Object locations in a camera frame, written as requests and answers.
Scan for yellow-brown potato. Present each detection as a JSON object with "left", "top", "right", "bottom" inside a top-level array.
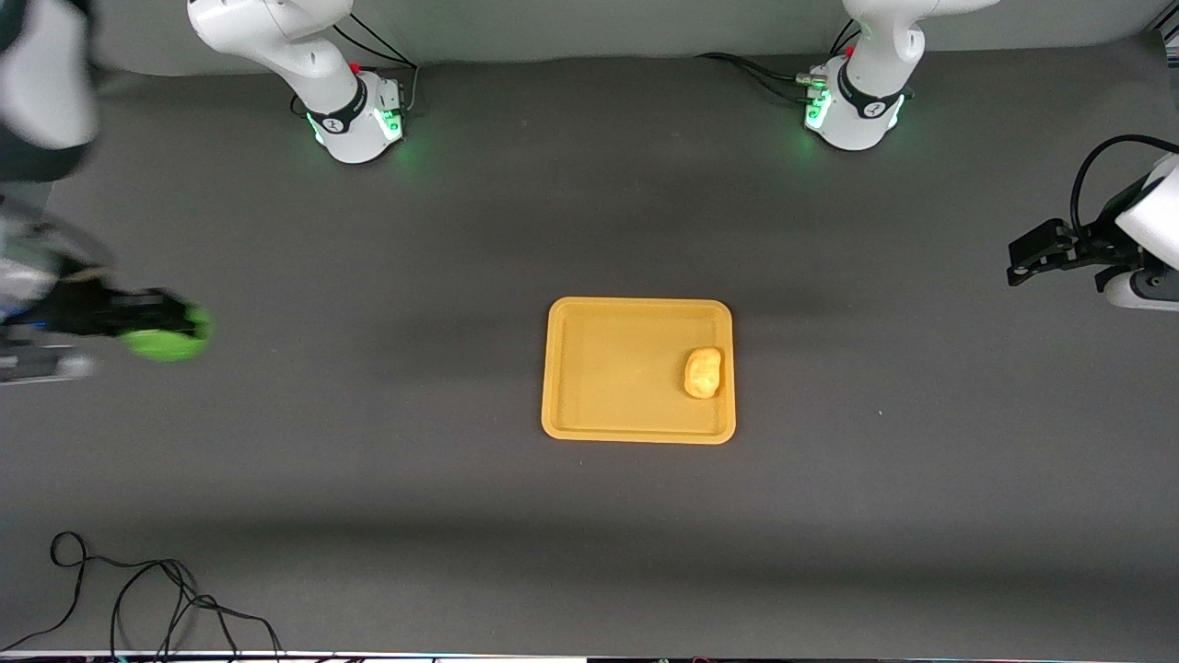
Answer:
[{"left": 683, "top": 346, "right": 723, "bottom": 400}]

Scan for yellow plastic tray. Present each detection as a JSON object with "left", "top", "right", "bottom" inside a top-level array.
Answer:
[{"left": 540, "top": 297, "right": 736, "bottom": 445}]

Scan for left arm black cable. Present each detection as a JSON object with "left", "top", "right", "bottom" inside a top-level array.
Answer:
[{"left": 1071, "top": 134, "right": 1179, "bottom": 233}]

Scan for thin black looped cable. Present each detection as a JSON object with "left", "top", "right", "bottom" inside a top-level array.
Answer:
[{"left": 0, "top": 531, "right": 286, "bottom": 659}]

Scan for right arm base black cables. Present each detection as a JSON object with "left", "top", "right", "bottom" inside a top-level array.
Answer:
[{"left": 336, "top": 18, "right": 421, "bottom": 116}]

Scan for arm base black cables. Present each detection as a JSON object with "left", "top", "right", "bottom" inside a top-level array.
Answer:
[
  {"left": 336, "top": 18, "right": 421, "bottom": 116},
  {"left": 695, "top": 18, "right": 859, "bottom": 104}
]

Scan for left arm base black cables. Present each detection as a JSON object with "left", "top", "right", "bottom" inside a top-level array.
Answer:
[{"left": 695, "top": 18, "right": 859, "bottom": 104}]

